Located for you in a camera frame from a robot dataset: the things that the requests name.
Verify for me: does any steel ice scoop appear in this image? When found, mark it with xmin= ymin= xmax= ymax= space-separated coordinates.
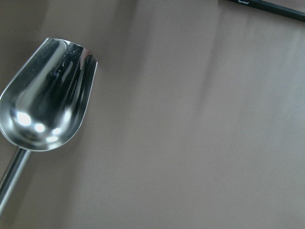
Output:
xmin=0 ymin=38 xmax=98 ymax=208

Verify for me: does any black stand bar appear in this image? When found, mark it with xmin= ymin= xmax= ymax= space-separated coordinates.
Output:
xmin=230 ymin=0 xmax=305 ymax=22

